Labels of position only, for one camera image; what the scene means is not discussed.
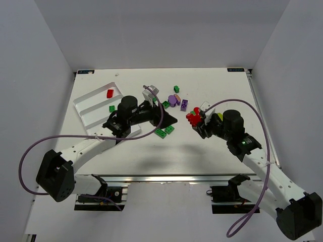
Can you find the green small lego brick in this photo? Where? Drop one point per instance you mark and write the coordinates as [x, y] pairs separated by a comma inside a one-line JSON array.
[[112, 108]]

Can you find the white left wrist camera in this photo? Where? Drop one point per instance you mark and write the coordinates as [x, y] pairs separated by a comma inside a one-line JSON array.
[[150, 93]]

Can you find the green flat square brick lower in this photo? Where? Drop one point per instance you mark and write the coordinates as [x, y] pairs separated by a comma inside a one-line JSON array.
[[169, 129]]

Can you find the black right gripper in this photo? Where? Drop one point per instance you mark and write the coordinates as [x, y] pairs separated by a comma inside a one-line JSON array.
[[202, 128]]

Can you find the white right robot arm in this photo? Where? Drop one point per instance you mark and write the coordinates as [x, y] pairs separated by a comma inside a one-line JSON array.
[[295, 211]]

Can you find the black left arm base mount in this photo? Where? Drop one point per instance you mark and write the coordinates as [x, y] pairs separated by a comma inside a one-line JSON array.
[[94, 194]]

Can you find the blue label sticker left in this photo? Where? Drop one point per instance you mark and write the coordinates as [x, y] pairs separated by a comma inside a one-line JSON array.
[[85, 72]]

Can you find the green square brick middle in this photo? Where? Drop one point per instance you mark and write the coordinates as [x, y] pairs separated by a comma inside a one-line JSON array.
[[166, 104]]

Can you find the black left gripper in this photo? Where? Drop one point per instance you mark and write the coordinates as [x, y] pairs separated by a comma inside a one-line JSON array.
[[156, 115]]

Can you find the lime lego brick right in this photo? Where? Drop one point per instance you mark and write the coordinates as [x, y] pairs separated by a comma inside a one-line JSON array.
[[220, 116]]

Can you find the blue label sticker right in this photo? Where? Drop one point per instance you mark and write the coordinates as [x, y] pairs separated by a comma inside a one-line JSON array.
[[235, 70]]

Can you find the red rounded lego brick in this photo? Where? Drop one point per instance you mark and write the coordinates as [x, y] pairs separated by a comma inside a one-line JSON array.
[[196, 110]]

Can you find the red sloped lego brick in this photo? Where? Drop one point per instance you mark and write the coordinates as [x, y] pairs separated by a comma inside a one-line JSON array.
[[110, 93]]

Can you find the purple flat lego brick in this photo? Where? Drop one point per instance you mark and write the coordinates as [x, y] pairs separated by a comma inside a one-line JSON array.
[[184, 104]]

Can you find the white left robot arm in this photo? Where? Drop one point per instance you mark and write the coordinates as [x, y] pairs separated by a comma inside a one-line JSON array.
[[57, 173]]

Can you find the red long lego brick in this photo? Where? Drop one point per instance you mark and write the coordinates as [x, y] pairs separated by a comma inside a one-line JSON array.
[[193, 119]]

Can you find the purple rounded lego stack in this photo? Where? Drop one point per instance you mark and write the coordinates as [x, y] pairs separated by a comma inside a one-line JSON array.
[[174, 100]]

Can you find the white divided sorting tray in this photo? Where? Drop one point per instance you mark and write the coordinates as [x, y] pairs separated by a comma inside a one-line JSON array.
[[93, 107]]

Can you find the green small brick top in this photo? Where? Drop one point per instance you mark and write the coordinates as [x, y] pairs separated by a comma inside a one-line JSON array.
[[176, 89]]

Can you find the green flat long brick lower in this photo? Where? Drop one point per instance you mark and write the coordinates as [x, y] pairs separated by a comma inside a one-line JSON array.
[[160, 133]]

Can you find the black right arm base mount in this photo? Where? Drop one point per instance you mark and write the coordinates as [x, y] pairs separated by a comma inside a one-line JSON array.
[[224, 195]]

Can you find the blue label sticker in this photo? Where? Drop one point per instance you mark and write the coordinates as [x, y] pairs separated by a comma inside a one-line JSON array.
[[235, 70], [85, 72]]

